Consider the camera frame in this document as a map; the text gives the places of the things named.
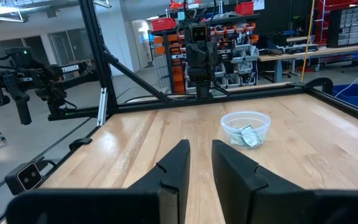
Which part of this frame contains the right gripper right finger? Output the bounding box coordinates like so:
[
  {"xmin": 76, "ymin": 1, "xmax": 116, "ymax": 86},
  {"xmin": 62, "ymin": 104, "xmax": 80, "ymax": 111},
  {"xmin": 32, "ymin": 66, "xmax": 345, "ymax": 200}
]
[{"xmin": 211, "ymin": 139, "xmax": 358, "ymax": 224}]

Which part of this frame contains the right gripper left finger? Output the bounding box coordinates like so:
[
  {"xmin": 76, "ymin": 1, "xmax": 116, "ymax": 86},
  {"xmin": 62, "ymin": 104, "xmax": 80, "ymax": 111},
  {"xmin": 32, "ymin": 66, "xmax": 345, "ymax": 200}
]
[{"xmin": 6, "ymin": 139, "xmax": 191, "ymax": 224}]

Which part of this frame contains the green white sweetener packet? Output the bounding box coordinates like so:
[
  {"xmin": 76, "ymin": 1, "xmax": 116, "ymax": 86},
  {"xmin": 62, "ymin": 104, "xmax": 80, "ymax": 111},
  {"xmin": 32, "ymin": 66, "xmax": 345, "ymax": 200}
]
[
  {"xmin": 230, "ymin": 130, "xmax": 244, "ymax": 146},
  {"xmin": 241, "ymin": 124, "xmax": 262, "ymax": 147}
]

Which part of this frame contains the black shelving rack with bins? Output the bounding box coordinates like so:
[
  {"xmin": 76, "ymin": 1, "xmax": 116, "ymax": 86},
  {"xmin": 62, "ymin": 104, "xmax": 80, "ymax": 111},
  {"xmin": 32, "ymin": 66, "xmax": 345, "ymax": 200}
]
[{"xmin": 150, "ymin": 12, "xmax": 260, "ymax": 95}]

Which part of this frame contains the red storage bin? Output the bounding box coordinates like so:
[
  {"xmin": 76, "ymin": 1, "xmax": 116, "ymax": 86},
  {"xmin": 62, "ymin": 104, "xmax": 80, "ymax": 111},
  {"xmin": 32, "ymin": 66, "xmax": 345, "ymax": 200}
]
[
  {"xmin": 151, "ymin": 17, "xmax": 177, "ymax": 32},
  {"xmin": 234, "ymin": 1, "xmax": 255, "ymax": 16}
]

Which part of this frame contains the black table clamp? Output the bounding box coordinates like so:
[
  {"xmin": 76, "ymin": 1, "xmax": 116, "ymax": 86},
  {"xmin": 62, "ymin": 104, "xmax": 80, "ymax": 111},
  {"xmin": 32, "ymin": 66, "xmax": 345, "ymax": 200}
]
[
  {"xmin": 68, "ymin": 137, "xmax": 93, "ymax": 152},
  {"xmin": 286, "ymin": 77, "xmax": 334, "ymax": 96}
]

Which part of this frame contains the clear plastic cup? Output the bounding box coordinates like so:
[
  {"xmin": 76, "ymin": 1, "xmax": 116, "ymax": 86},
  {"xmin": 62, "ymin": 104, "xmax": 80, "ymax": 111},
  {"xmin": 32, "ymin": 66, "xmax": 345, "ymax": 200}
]
[{"xmin": 220, "ymin": 111, "xmax": 272, "ymax": 149}]

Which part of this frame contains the black bench device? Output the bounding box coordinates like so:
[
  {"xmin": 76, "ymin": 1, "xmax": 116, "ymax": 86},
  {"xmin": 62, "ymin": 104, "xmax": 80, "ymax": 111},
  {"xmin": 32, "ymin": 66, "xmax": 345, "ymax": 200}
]
[{"xmin": 283, "ymin": 43, "xmax": 320, "ymax": 55}]

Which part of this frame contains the wooden top workbench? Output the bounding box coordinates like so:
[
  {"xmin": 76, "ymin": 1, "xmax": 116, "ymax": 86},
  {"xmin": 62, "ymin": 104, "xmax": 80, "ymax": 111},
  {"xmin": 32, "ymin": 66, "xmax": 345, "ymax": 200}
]
[{"xmin": 257, "ymin": 42, "xmax": 358, "ymax": 83}]

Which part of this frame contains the grey parts drawer cabinet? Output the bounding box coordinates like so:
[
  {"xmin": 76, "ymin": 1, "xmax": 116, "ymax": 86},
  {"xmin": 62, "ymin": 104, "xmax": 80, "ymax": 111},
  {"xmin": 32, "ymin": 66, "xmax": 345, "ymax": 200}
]
[{"xmin": 326, "ymin": 4, "xmax": 358, "ymax": 49}]

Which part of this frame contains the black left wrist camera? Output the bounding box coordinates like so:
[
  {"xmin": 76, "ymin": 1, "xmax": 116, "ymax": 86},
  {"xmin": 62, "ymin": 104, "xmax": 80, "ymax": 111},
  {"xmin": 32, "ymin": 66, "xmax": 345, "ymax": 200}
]
[{"xmin": 190, "ymin": 22, "xmax": 209, "ymax": 44}]

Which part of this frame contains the black table-level camera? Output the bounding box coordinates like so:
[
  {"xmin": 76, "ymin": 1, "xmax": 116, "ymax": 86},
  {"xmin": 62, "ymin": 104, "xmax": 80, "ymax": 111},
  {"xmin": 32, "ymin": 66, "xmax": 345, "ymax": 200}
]
[{"xmin": 4, "ymin": 161, "xmax": 45, "ymax": 196}]

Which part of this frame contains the silver aluminium bracket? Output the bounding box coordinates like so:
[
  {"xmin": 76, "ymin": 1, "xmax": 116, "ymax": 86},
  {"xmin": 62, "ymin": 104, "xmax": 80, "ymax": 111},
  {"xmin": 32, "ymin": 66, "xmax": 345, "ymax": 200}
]
[{"xmin": 96, "ymin": 87, "xmax": 109, "ymax": 127}]

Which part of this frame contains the black aluminium frame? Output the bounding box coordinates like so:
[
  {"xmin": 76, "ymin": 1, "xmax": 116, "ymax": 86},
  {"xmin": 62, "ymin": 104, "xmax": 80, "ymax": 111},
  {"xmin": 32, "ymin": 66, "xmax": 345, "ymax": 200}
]
[{"xmin": 47, "ymin": 0, "xmax": 358, "ymax": 129}]

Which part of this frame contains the yellow hanging cable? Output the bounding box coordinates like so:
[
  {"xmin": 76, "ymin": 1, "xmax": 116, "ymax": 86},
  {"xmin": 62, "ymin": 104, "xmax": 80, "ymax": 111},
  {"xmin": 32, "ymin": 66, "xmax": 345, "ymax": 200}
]
[{"xmin": 300, "ymin": 0, "xmax": 316, "ymax": 82}]

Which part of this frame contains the white cable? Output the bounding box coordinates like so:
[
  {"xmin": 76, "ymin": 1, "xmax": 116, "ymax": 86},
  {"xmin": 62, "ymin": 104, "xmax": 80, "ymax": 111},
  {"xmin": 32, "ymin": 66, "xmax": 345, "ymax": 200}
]
[{"xmin": 334, "ymin": 49, "xmax": 358, "ymax": 99}]

